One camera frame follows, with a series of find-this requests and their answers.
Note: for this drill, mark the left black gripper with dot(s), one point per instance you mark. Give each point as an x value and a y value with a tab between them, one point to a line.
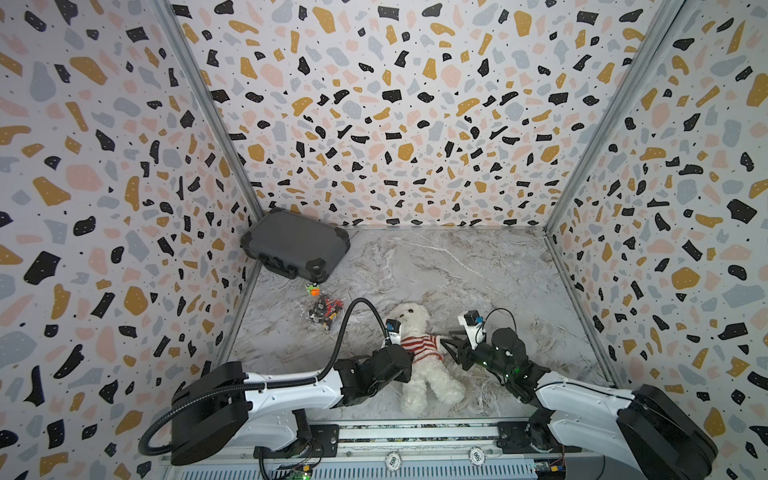
400	360

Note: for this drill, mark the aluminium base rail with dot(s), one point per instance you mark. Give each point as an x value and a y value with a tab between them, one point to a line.
444	449

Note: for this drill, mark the dark grey hard case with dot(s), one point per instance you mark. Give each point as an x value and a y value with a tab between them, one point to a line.
292	245

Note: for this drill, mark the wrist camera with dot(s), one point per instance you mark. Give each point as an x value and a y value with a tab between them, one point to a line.
474	325
393	332

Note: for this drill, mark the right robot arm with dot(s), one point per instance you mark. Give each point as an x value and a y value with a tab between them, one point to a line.
641	428

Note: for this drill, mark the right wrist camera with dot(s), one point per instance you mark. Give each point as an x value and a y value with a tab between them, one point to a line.
474	325

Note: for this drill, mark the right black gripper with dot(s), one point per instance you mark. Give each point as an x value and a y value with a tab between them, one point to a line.
468	351

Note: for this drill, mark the red white striped sweater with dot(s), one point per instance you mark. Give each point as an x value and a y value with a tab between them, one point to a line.
422	347

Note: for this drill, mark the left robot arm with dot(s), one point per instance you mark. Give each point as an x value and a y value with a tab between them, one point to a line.
231	406

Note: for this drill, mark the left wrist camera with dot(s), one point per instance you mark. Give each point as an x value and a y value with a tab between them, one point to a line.
393	332

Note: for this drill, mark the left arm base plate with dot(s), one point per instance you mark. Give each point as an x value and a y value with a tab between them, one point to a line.
313	440

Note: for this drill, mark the clear bag of small toys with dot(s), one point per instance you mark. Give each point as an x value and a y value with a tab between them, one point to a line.
324	309

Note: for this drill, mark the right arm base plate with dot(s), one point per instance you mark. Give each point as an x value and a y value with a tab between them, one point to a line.
531	436

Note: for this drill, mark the white teddy bear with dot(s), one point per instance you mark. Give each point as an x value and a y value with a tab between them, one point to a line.
429	374

